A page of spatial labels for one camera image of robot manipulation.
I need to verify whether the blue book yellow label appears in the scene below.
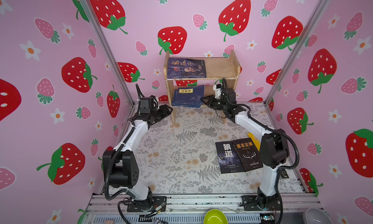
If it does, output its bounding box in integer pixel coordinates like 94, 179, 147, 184
172, 101, 202, 108

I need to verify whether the purple-navy book yellow label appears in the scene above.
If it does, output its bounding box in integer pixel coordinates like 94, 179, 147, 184
172, 86, 205, 102

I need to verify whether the dark blue portrait cover book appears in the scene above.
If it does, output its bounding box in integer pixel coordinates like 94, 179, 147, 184
167, 58, 207, 79

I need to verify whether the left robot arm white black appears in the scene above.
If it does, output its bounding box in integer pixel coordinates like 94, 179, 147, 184
103, 85, 173, 211

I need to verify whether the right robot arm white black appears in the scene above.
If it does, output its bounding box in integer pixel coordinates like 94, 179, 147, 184
200, 88, 300, 210

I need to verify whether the wooden two-tier shelf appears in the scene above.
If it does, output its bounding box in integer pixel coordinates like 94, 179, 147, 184
163, 51, 241, 124

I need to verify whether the yellow cartoon cover book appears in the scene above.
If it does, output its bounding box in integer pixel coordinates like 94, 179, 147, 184
247, 133, 260, 151

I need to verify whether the black antler cover book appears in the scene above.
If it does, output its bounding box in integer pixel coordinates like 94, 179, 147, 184
232, 137, 263, 172

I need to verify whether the black wolf cover book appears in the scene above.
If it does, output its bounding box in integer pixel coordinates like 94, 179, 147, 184
215, 141, 245, 174

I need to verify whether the small black card box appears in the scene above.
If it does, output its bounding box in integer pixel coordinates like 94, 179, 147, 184
280, 169, 289, 179

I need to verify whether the green bowl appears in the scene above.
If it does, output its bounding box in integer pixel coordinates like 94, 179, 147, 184
203, 209, 228, 224

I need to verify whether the grey bowl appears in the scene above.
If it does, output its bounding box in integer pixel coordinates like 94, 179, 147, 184
303, 208, 333, 224

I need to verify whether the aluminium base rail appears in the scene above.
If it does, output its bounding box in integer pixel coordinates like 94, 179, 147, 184
78, 193, 323, 224

